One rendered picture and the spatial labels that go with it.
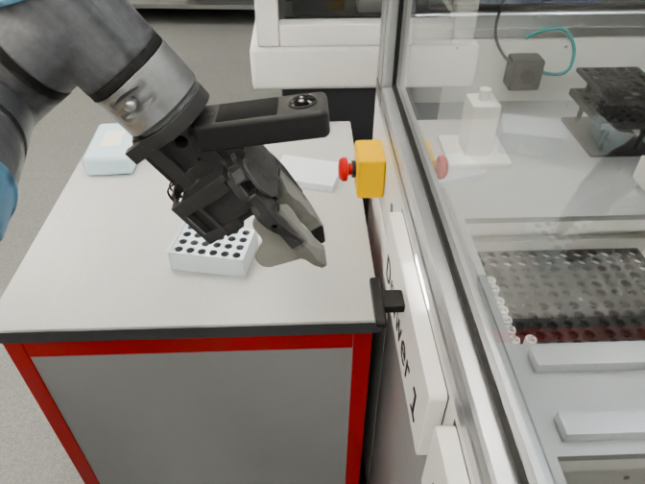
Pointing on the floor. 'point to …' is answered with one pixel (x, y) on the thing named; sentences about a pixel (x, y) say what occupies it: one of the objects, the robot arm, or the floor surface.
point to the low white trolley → (195, 339)
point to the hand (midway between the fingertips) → (322, 242)
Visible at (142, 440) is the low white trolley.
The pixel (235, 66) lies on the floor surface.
